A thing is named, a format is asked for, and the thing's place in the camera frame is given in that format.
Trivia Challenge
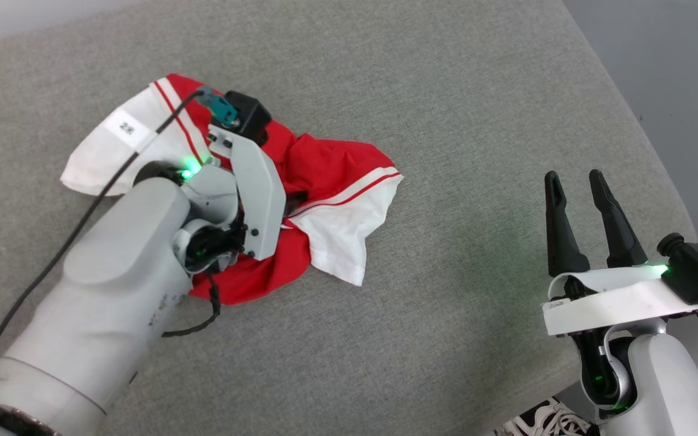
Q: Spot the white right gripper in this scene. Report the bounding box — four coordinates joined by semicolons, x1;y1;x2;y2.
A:
541;169;698;337

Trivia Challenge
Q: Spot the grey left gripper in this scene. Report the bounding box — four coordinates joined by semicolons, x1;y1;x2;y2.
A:
207;124;287;262

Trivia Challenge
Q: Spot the red and white jersey shirt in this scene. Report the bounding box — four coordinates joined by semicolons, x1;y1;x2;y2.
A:
60;74;404;305

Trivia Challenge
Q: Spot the black and white sneaker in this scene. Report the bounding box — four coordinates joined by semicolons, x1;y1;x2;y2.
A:
494;397;599;436

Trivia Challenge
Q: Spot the teal left camera connector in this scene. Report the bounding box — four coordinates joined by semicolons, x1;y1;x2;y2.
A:
196;87;241;128

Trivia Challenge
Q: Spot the white paper cable label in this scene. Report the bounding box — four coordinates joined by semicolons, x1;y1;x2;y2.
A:
105;109;158;151

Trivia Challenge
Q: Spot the long black left arm cable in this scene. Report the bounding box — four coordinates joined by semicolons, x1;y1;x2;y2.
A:
0;90;205;389

